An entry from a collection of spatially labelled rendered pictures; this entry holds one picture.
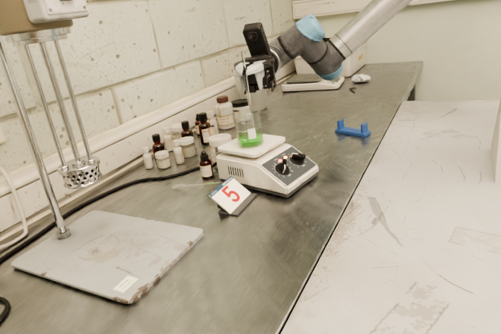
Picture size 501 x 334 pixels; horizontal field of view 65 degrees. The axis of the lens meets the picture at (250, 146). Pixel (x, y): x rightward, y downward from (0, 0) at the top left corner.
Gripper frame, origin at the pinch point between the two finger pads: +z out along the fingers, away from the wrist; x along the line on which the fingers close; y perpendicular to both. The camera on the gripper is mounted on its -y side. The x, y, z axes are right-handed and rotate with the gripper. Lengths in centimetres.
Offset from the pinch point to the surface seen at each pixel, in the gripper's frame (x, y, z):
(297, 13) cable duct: 7, -5, -151
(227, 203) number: 3.7, 24.2, 14.4
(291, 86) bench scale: 5, 23, -90
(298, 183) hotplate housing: -9.7, 24.1, 6.2
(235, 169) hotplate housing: 4.6, 21.2, 4.1
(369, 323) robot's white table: -23, 26, 42
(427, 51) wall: -58, 22, -140
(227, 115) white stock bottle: 20.2, 21.0, -40.3
